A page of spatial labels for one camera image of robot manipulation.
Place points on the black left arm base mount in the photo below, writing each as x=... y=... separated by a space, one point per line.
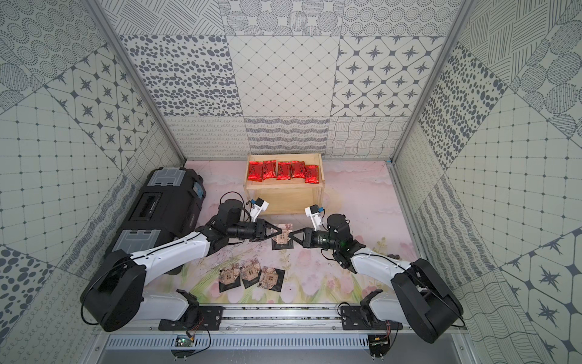
x=194 y=316

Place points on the black plastic toolbox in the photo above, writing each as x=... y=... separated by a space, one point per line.
x=168 y=207

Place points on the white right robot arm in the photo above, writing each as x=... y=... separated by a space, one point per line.
x=424 y=302

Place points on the light wooden shelf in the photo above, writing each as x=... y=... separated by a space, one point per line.
x=286 y=197

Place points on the brown patterned tea bag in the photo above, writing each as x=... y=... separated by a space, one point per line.
x=282 y=241
x=229 y=278
x=271 y=279
x=250 y=272

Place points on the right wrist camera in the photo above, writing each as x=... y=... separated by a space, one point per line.
x=315 y=213

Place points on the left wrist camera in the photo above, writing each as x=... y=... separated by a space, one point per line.
x=257 y=207

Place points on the red tea bag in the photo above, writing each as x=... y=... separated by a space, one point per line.
x=255 y=171
x=312 y=174
x=298 y=169
x=284 y=170
x=269 y=169

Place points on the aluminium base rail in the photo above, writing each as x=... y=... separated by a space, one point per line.
x=261 y=327

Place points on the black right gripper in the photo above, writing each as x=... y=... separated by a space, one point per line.
x=296 y=240

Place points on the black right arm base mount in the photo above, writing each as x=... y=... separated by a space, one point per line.
x=362 y=318

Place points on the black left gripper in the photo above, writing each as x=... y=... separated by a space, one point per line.
x=263 y=230

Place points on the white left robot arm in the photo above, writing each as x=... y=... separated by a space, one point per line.
x=116 y=294

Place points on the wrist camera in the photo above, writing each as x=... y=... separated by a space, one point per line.
x=257 y=207
x=315 y=213

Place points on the green circuit board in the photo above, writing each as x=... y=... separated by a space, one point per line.
x=183 y=341

